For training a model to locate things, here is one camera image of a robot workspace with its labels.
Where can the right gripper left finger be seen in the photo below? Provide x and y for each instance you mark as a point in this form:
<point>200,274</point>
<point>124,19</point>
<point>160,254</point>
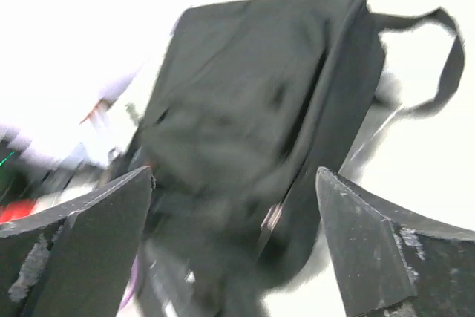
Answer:
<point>75,258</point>

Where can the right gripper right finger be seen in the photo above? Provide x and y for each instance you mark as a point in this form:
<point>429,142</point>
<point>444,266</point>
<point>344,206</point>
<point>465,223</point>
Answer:
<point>390,261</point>

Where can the black backpack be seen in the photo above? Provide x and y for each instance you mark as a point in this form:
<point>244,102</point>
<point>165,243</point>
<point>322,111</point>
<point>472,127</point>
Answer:
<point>253,96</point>

